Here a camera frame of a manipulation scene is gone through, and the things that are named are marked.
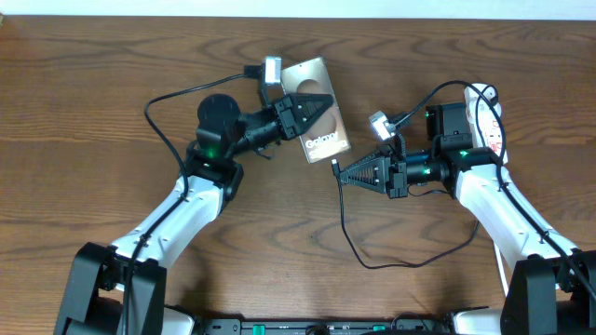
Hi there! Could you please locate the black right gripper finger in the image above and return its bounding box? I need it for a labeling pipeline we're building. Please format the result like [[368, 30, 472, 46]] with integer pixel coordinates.
[[340, 162, 386, 194], [347, 150, 391, 170]]

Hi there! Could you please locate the black USB charger cable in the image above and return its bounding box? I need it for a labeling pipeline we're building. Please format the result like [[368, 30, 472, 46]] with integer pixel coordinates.
[[331, 85, 502, 270]]

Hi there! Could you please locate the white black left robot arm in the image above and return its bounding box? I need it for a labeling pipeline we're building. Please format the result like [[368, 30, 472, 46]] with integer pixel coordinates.
[[54, 93, 334, 335]]

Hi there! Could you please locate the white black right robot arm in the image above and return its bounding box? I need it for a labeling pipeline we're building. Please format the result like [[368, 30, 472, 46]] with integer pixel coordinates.
[[332, 103, 595, 334]]

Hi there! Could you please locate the white power strip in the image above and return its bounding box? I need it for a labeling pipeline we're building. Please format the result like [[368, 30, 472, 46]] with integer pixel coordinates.
[[464, 83, 503, 155]]

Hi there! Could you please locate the white power strip cord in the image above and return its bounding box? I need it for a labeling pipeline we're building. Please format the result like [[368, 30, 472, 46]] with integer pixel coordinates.
[[492, 239, 511, 299]]

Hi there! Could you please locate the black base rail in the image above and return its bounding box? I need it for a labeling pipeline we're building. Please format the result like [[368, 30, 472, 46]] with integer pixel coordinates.
[[162, 318, 454, 335]]

